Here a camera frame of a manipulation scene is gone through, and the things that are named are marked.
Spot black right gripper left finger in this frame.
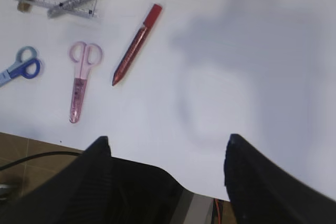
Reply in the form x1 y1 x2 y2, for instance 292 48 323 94
1 136 193 223

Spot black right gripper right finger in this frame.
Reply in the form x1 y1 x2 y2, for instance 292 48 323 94
224 134 335 223

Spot pink scissors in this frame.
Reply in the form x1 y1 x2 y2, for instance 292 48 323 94
69 41 103 124

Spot blue scissors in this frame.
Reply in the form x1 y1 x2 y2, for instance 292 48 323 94
1 46 40 87

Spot red marker pen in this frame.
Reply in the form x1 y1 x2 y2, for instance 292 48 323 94
112 4 163 86

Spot black floor cable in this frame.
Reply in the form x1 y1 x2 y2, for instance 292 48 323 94
0 151 83 172

